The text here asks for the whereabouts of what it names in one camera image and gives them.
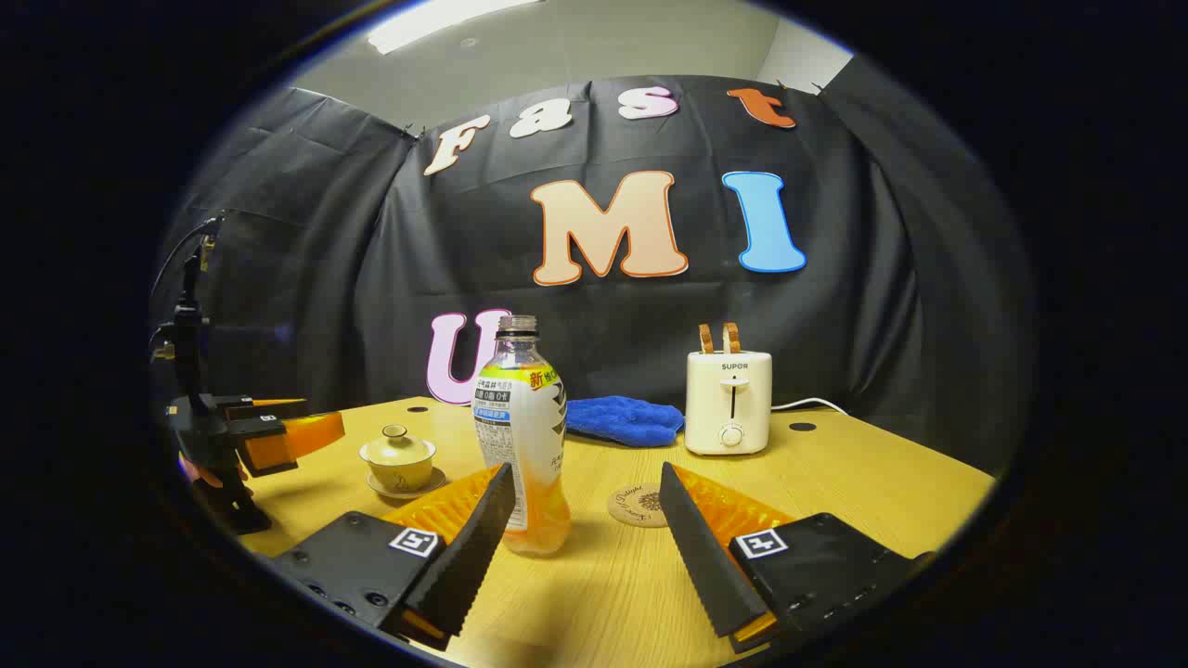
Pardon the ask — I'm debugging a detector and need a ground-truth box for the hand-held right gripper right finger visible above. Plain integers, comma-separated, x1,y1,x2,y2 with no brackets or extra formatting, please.
659,462,938,655

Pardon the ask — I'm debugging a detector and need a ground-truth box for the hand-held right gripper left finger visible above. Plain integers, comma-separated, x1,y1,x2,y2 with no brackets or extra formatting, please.
274,462,517,650

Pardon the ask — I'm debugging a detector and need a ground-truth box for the round cork coaster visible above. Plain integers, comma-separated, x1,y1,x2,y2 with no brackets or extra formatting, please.
608,482,671,529

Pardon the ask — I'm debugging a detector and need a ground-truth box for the yellow ceramic teacup lid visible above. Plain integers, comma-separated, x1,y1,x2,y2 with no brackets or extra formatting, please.
361,425,437,463

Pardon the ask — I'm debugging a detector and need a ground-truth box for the yellow ceramic teacup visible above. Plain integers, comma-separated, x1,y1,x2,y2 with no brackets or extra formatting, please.
360,443,437,492

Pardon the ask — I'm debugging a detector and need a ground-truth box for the clear plastic water bottle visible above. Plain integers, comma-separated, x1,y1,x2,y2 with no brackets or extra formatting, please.
473,315,572,558

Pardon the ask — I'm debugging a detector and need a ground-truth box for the teacup saucer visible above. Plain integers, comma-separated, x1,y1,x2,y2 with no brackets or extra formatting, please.
367,467,447,500

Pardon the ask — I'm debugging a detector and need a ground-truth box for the cream white toaster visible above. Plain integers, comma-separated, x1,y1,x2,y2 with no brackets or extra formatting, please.
685,350,773,456

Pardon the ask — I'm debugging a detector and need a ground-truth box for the black backdrop cloth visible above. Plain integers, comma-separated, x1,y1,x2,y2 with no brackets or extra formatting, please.
151,74,1033,479

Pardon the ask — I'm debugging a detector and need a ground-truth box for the blue towel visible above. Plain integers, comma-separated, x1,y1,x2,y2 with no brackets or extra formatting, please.
564,396,685,448

